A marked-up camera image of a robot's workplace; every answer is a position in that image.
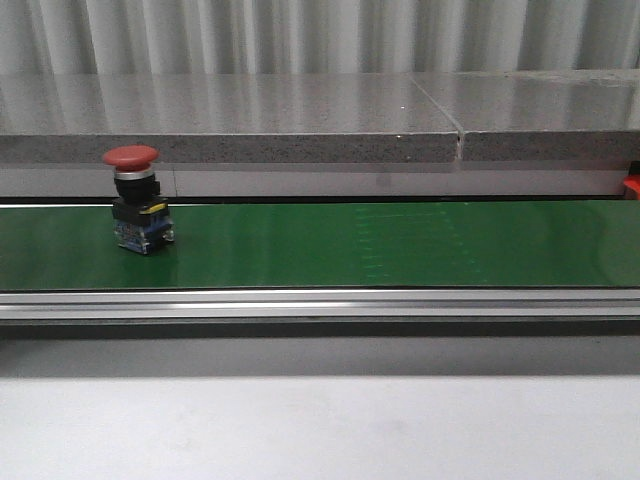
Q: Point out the grey stone slab left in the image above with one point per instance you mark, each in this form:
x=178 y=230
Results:
x=224 y=118

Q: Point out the green conveyor belt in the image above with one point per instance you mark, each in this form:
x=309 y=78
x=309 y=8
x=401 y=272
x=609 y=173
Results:
x=583 y=243

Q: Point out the red plastic tray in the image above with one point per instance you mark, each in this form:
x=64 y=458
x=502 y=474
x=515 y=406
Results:
x=631 y=185

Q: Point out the white pleated curtain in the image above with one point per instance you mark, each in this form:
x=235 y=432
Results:
x=252 y=37

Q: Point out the aluminium conveyor side rail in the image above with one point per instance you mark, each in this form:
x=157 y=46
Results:
x=315 y=306

